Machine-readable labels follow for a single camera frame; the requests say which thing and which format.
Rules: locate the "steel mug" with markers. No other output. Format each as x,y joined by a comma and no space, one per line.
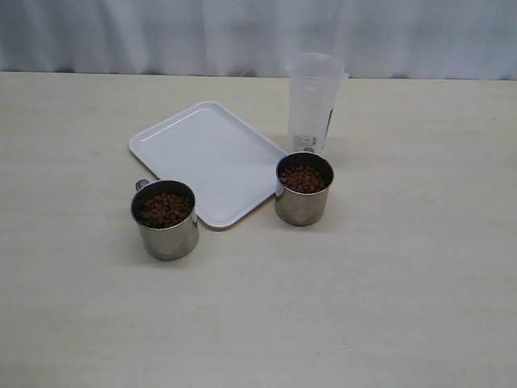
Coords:
303,181
164,211

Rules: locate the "clear plastic tumbler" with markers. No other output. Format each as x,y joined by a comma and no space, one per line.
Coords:
314,83

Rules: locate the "white rectangular plastic tray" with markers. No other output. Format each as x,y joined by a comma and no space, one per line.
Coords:
229,165

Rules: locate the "white curtain backdrop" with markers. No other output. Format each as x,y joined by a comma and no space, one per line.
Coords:
374,39

